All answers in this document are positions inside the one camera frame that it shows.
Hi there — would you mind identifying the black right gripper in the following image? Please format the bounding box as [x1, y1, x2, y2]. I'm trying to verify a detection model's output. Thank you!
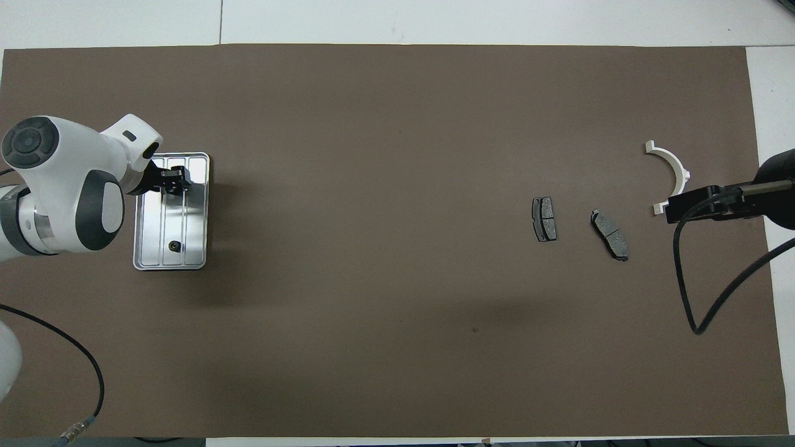
[665, 148, 795, 232]

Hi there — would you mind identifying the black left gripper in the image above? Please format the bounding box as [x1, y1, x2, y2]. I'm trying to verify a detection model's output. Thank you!
[126, 159, 193, 197]

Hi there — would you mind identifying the silver ribbed metal tray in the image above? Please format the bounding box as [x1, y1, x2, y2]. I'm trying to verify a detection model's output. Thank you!
[132, 152, 211, 271]

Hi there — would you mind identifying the dark grey brake pad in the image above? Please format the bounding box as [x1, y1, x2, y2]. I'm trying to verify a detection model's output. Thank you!
[532, 197, 558, 243]
[590, 209, 630, 262]

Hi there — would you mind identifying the brown table mat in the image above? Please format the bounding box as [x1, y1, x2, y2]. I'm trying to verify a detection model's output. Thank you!
[0, 43, 789, 438]

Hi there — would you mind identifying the white half-ring bracket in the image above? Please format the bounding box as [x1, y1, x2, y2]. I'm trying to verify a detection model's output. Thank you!
[645, 140, 691, 216]

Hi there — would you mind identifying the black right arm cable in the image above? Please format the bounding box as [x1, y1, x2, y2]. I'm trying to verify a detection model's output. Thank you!
[674, 186, 795, 336]

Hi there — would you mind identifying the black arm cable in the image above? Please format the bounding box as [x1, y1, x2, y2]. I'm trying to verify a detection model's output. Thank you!
[0, 304, 106, 445]
[674, 186, 795, 336]

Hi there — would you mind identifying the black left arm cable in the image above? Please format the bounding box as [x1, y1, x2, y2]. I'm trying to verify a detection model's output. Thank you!
[0, 304, 106, 445]

